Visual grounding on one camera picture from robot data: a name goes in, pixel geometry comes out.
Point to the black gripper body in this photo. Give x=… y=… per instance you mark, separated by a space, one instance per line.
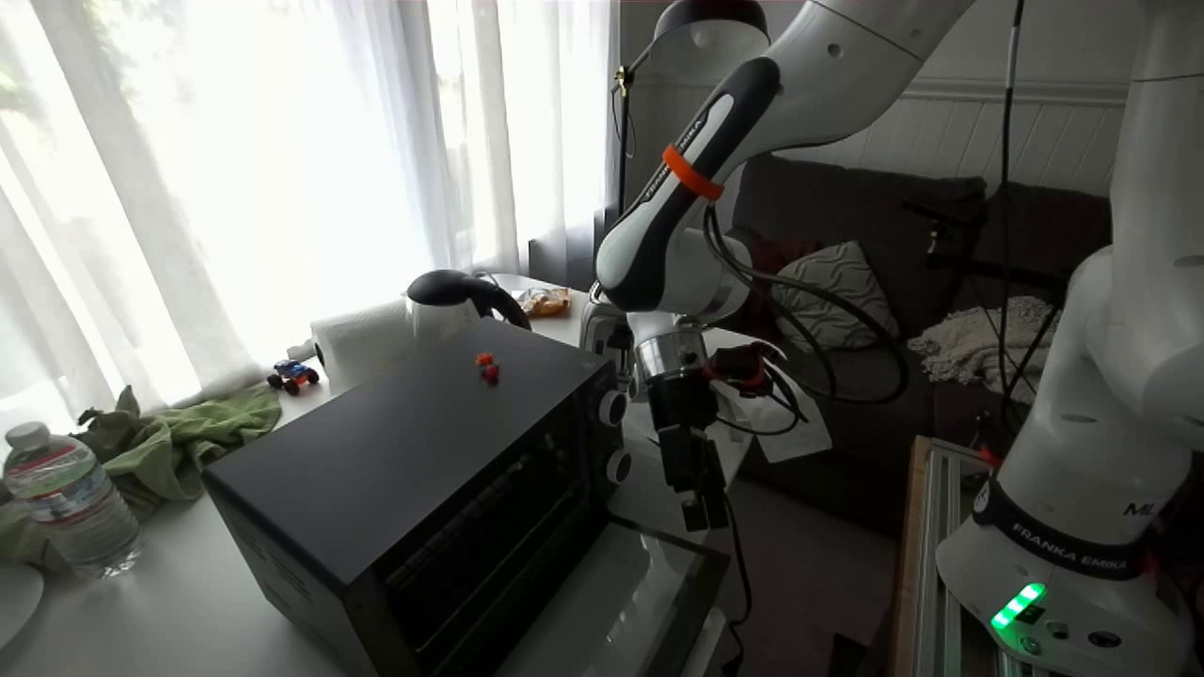
x=678 y=381

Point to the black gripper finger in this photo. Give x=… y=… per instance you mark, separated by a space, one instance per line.
x=709 y=483
x=678 y=461

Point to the glass toaster oven door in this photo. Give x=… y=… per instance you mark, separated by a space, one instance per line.
x=604 y=605

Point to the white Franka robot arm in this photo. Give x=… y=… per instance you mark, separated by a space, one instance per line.
x=812 y=60

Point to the silver oven knob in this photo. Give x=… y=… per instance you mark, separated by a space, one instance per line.
x=617 y=469
x=612 y=406

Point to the black toaster oven body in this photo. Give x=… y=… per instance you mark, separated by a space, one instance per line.
x=398 y=439

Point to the white crumpled paper sheet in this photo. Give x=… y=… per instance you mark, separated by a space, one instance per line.
x=803 y=439

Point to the orange snack packet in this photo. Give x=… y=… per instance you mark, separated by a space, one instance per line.
x=548 y=301

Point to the white patterned pillow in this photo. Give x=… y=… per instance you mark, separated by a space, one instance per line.
x=832 y=293

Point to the small red object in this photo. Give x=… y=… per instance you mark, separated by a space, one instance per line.
x=487 y=368

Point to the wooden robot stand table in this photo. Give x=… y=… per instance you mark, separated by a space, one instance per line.
x=903 y=565

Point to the black kettle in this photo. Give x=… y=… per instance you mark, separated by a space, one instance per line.
x=457 y=291

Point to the dark grey sofa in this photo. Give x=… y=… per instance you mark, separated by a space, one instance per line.
x=876 y=213

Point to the cream blanket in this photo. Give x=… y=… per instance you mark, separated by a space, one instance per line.
x=984 y=342

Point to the small toy car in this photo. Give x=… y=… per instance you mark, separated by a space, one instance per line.
x=293 y=375

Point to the white sheer curtain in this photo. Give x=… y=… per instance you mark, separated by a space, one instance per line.
x=250 y=162

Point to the green cloth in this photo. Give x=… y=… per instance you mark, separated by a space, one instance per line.
x=190 y=439

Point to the clear plastic water bottle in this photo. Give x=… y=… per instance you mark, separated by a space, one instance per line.
x=70 y=494

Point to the white plate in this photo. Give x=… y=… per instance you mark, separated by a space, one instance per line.
x=15 y=602

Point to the red black wrist camera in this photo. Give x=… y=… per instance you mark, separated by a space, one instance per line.
x=741 y=366

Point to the aluminium rail frame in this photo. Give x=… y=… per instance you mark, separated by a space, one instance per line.
x=944 y=589

